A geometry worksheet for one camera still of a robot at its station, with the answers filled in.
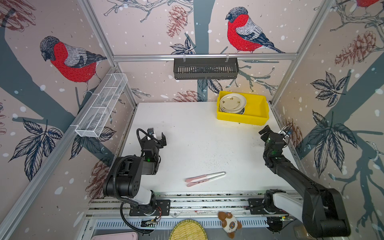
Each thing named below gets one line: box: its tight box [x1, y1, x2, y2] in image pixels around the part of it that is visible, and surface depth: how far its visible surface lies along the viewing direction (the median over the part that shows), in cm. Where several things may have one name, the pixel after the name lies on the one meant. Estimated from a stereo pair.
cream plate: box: [219, 93, 247, 112], surface depth 116 cm
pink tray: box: [91, 231, 139, 240], surface depth 66 cm
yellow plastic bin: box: [217, 91, 270, 126], surface depth 113 cm
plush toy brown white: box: [218, 211, 242, 239], surface depth 68 cm
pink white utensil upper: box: [185, 171, 227, 183], surface depth 85 cm
